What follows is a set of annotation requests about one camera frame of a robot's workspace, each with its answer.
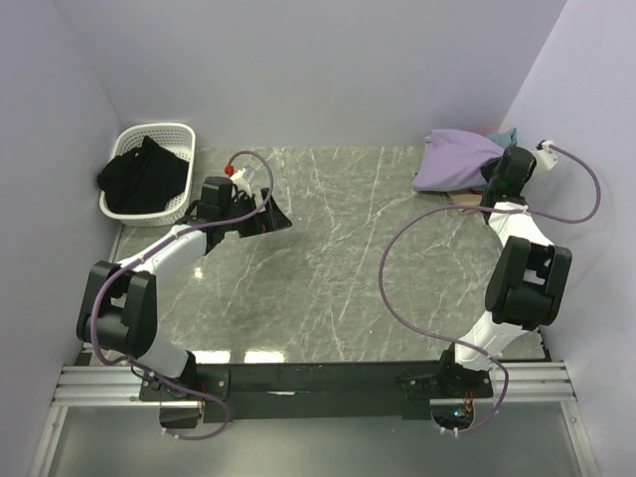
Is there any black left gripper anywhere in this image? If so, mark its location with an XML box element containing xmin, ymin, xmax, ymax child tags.
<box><xmin>222</xmin><ymin>188</ymin><xmax>292</xmax><ymax>238</ymax></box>

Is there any purple t shirt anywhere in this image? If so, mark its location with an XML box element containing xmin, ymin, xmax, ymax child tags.
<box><xmin>412</xmin><ymin>129</ymin><xmax>504</xmax><ymax>193</ymax></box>

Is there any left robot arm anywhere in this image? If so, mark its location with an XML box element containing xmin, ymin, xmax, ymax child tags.
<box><xmin>77</xmin><ymin>177</ymin><xmax>292</xmax><ymax>399</ymax></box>

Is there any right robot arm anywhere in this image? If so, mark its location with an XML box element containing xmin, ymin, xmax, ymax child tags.
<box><xmin>436</xmin><ymin>146</ymin><xmax>572</xmax><ymax>397</ymax></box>

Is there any teal folded t shirt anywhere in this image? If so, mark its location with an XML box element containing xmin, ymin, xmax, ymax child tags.
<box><xmin>486</xmin><ymin>127</ymin><xmax>518</xmax><ymax>149</ymax></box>

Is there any tan folded t shirt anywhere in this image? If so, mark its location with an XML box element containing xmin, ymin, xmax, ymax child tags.
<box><xmin>447</xmin><ymin>190</ymin><xmax>482</xmax><ymax>215</ymax></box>

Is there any white laundry basket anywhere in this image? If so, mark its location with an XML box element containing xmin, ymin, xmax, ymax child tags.
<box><xmin>96</xmin><ymin>123</ymin><xmax>196</xmax><ymax>227</ymax></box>

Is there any black t shirt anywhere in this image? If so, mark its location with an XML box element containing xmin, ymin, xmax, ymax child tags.
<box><xmin>96</xmin><ymin>136</ymin><xmax>189</xmax><ymax>215</ymax></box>

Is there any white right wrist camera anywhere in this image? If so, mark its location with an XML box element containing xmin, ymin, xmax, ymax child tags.
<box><xmin>532</xmin><ymin>140</ymin><xmax>558</xmax><ymax>173</ymax></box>

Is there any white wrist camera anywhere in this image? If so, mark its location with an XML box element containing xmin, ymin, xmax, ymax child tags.
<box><xmin>532</xmin><ymin>140</ymin><xmax>558</xmax><ymax>173</ymax></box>
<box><xmin>225</xmin><ymin>165</ymin><xmax>255</xmax><ymax>197</ymax></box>

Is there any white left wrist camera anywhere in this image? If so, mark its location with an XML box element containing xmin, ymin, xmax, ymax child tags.
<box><xmin>225</xmin><ymin>165</ymin><xmax>255</xmax><ymax>197</ymax></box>

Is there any aluminium rail frame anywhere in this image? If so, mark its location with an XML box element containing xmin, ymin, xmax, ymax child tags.
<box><xmin>27</xmin><ymin>238</ymin><xmax>580</xmax><ymax>477</ymax></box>

